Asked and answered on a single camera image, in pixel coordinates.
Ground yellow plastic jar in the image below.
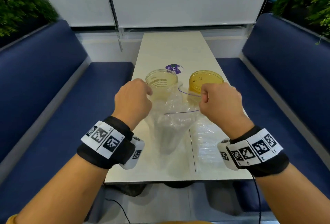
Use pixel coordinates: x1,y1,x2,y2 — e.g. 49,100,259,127
145,69,180,103
188,70,224,103

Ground black marker wristband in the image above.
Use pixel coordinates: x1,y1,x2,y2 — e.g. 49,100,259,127
77,116,134,170
227,125,290,178

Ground navy blue bench sofa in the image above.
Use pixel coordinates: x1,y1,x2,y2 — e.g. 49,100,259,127
0,20,134,224
215,13,330,213

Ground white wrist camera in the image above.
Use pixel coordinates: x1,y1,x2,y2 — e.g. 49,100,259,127
216,138,240,171
120,136,145,170

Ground person's left hand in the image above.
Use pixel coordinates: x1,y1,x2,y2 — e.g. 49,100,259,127
111,78,153,132

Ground green artificial plant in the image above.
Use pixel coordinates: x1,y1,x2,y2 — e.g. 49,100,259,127
0,0,60,39
272,0,330,44

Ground black table base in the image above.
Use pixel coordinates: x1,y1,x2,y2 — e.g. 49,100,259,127
116,182,194,197

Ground person's right hand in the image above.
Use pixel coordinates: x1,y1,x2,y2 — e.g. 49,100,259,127
198,82,254,139

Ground clear zip bag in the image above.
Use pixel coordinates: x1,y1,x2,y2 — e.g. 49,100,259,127
189,123,232,174
144,83,207,178

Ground black cable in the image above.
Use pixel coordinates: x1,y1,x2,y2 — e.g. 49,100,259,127
252,176,262,224
104,198,128,224

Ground clear blind wand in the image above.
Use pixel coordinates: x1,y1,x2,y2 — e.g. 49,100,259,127
103,0,123,52

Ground mustard yellow sweater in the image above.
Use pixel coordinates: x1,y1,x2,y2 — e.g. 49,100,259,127
6,213,215,224

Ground person's left forearm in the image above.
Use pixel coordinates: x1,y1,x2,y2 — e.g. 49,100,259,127
13,153,124,224

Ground person's right forearm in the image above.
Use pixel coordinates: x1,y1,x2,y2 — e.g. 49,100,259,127
254,163,330,224

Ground purple round sticker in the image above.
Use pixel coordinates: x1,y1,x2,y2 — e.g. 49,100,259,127
165,63,184,75

